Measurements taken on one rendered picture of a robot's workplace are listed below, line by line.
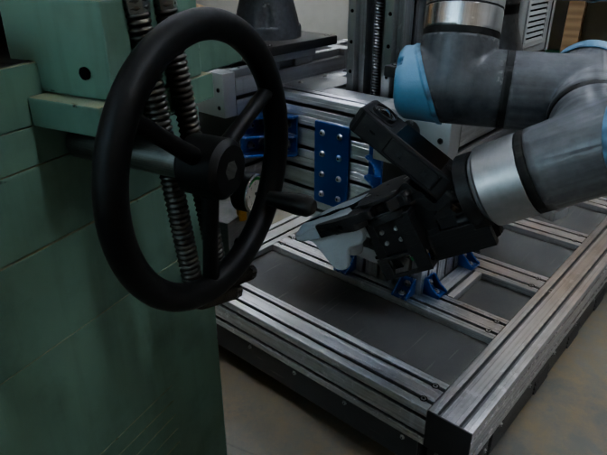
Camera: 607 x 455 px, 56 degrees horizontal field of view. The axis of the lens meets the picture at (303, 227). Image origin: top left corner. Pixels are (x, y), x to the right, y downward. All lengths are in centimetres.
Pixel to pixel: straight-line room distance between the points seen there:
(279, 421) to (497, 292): 63
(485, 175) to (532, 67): 12
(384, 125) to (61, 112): 31
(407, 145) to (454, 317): 90
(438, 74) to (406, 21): 62
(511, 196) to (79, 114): 40
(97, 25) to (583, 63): 43
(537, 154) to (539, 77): 10
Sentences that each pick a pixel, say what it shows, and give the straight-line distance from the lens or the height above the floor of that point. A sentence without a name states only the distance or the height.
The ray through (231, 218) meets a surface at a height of 62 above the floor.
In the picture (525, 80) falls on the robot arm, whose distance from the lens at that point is 58.
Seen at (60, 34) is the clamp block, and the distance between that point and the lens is 61.
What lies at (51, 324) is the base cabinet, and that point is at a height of 62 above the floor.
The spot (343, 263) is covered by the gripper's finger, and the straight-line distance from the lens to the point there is 61.
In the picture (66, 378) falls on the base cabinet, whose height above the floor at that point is 54.
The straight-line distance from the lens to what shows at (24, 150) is 64.
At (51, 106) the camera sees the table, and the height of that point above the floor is 86.
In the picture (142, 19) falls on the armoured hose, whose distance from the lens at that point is 58.
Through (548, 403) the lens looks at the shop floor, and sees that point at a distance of 157.
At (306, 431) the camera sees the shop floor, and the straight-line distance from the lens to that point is 139.
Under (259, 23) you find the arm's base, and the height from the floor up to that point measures 85.
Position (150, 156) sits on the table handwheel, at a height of 82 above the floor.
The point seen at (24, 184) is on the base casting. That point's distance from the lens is 64.
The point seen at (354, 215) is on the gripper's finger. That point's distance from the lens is 55.
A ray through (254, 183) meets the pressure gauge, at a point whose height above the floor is 68.
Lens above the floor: 101
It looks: 27 degrees down
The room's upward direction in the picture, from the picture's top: straight up
